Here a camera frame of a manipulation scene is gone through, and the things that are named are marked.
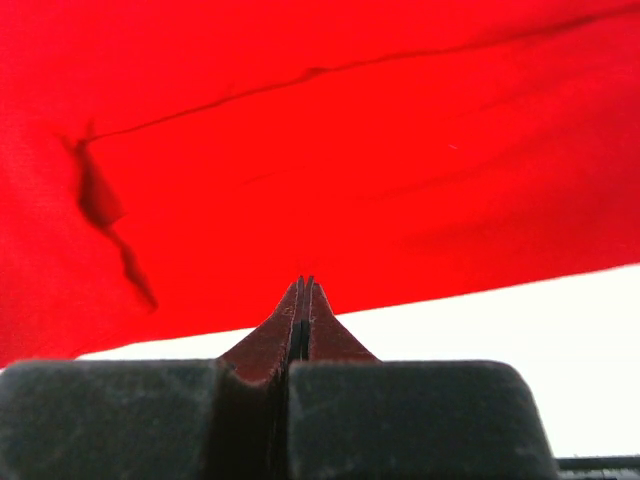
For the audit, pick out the red t shirt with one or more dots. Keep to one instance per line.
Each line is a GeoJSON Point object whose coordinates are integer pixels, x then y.
{"type": "Point", "coordinates": [169, 167]}

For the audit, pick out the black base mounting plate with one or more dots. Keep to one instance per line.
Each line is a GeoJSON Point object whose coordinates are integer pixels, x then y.
{"type": "Point", "coordinates": [624, 467]}

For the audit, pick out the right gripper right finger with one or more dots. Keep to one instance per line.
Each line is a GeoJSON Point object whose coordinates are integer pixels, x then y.
{"type": "Point", "coordinates": [352, 416]}

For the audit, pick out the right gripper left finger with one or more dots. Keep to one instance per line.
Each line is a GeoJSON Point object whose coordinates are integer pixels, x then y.
{"type": "Point", "coordinates": [221, 418]}

